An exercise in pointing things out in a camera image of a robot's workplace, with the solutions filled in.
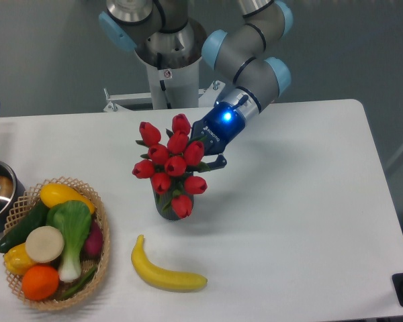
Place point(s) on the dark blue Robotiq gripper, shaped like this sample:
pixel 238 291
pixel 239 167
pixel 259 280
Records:
pixel 218 128

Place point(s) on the red tulip bouquet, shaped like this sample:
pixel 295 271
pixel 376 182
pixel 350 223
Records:
pixel 180 157

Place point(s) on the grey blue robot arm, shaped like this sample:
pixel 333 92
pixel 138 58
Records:
pixel 169 15

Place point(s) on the dark grey ribbed vase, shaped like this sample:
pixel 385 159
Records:
pixel 172 201

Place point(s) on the yellow banana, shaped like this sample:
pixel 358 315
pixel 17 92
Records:
pixel 162 278

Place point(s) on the purple sweet potato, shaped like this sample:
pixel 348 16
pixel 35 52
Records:
pixel 94 243

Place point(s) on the green bok choy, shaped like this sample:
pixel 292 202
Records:
pixel 73 220

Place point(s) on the yellow squash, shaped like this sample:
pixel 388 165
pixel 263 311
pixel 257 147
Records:
pixel 53 194

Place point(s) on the green bean pod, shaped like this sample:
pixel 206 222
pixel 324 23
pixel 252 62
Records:
pixel 74 289

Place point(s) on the green cucumber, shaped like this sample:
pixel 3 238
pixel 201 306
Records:
pixel 18 234

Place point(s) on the woven wicker basket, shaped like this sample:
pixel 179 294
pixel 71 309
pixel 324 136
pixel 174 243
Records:
pixel 22 207

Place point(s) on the beige round slice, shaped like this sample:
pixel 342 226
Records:
pixel 44 244

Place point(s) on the orange fruit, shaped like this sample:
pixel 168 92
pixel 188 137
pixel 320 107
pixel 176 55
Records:
pixel 40 282

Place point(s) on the yellow bell pepper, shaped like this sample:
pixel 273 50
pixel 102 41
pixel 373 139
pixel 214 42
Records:
pixel 17 260

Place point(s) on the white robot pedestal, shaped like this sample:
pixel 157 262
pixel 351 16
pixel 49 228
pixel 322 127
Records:
pixel 172 59

